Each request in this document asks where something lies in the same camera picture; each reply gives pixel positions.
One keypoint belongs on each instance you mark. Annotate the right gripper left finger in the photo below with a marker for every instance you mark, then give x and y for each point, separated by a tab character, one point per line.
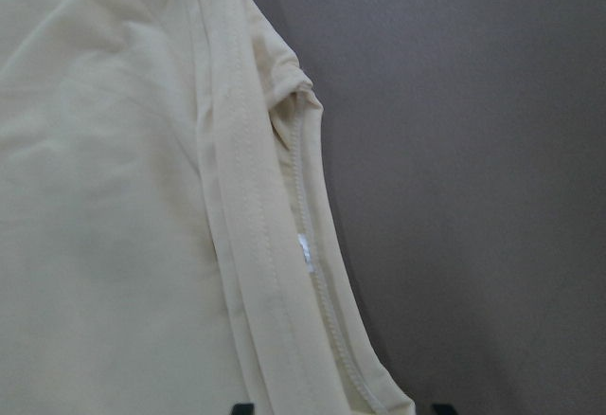
243	409

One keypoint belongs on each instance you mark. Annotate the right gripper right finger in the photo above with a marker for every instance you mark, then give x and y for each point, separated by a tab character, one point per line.
443	409

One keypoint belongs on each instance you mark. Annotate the cream long-sleeve printed t-shirt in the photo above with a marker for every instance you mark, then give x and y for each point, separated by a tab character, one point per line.
167	244

